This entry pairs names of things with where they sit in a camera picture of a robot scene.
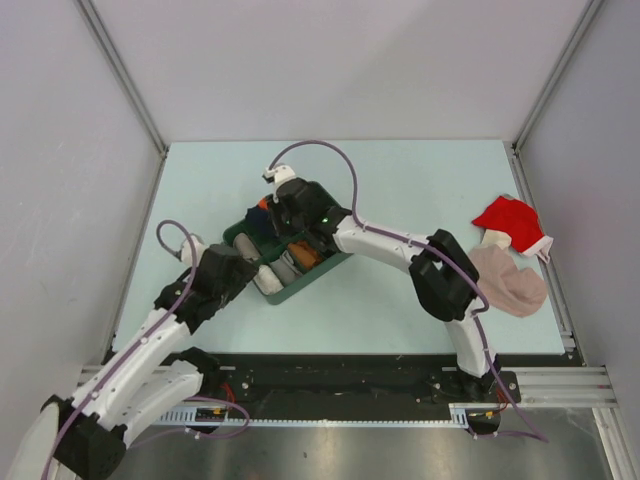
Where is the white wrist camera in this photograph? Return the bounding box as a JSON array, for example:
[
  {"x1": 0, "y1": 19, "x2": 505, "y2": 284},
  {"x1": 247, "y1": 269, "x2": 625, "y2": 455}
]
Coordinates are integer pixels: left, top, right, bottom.
[
  {"x1": 178, "y1": 234, "x2": 207, "y2": 267},
  {"x1": 262, "y1": 165, "x2": 297, "y2": 203}
]

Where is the aluminium frame rail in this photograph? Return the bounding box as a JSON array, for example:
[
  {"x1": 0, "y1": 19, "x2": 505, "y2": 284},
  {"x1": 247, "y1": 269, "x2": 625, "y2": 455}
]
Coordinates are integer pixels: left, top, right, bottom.
[{"x1": 85, "y1": 361, "x2": 615, "y2": 405}]

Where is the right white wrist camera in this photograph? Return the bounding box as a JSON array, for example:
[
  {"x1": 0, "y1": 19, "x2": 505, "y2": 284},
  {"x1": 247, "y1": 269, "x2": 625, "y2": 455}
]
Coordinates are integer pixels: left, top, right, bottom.
[{"x1": 262, "y1": 165, "x2": 297, "y2": 203}]

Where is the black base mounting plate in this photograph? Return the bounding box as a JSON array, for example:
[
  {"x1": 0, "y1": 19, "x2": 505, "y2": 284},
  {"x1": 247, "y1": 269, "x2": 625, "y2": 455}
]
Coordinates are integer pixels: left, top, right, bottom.
[{"x1": 160, "y1": 348, "x2": 498, "y2": 404}]

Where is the green compartment organizer tray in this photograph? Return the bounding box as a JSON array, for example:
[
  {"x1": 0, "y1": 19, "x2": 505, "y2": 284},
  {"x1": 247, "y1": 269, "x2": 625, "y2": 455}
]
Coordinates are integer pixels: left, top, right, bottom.
[{"x1": 223, "y1": 179, "x2": 351, "y2": 305}]

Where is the pink underwear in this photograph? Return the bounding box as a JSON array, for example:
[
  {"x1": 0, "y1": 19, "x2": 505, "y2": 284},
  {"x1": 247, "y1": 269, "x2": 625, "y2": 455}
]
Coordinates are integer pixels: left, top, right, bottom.
[{"x1": 469, "y1": 245, "x2": 548, "y2": 318}]

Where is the navy orange underwear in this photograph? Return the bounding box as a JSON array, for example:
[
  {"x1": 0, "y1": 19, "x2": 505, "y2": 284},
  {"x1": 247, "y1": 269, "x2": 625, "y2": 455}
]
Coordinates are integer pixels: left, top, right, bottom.
[{"x1": 245, "y1": 198, "x2": 277, "y2": 239}]

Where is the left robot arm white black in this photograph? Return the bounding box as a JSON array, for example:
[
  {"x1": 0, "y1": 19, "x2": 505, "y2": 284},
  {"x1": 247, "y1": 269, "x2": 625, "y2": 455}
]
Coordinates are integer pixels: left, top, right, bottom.
[{"x1": 49, "y1": 244, "x2": 258, "y2": 479}]

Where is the white rolled cloth in tray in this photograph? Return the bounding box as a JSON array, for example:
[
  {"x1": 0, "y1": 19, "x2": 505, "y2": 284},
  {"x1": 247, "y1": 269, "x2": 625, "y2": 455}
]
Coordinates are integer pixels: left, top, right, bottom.
[{"x1": 253, "y1": 265, "x2": 284, "y2": 296}]

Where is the red white underwear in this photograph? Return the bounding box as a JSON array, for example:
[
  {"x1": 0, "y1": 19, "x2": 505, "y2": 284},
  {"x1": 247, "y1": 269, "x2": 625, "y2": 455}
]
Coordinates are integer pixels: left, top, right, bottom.
[{"x1": 471, "y1": 195, "x2": 554, "y2": 263}]

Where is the grey rolled cloth in tray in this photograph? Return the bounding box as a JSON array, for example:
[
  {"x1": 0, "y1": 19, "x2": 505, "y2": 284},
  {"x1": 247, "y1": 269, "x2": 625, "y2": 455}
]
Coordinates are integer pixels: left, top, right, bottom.
[{"x1": 270, "y1": 251, "x2": 304, "y2": 287}]

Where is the slotted cable duct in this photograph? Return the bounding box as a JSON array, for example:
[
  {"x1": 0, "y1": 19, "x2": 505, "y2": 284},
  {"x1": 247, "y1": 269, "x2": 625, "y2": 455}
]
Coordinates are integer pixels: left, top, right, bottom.
[{"x1": 153, "y1": 404, "x2": 499, "y2": 429}]

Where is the beige rolled cloth in tray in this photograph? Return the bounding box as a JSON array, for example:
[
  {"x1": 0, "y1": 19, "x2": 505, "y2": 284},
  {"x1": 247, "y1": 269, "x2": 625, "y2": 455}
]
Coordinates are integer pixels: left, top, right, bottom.
[{"x1": 233, "y1": 233, "x2": 261, "y2": 262}]

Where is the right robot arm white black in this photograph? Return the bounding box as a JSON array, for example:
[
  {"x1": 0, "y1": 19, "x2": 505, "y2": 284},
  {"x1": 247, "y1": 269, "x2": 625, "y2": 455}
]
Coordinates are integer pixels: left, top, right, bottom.
[{"x1": 267, "y1": 177, "x2": 500, "y2": 400}]

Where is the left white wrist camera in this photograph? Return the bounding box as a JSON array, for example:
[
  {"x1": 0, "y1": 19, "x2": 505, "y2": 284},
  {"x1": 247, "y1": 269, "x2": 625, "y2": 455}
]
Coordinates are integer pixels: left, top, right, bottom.
[{"x1": 178, "y1": 234, "x2": 207, "y2": 267}]

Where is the orange rolled cloth in tray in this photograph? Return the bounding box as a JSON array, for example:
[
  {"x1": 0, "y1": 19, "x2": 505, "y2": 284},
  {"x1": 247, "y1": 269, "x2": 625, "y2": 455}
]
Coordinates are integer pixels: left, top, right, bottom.
[{"x1": 288, "y1": 240, "x2": 323, "y2": 270}]

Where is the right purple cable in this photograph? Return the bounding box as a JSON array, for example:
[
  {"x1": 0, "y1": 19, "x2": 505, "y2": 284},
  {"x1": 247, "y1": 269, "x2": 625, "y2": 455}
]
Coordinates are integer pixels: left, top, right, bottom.
[{"x1": 268, "y1": 139, "x2": 549, "y2": 444}]

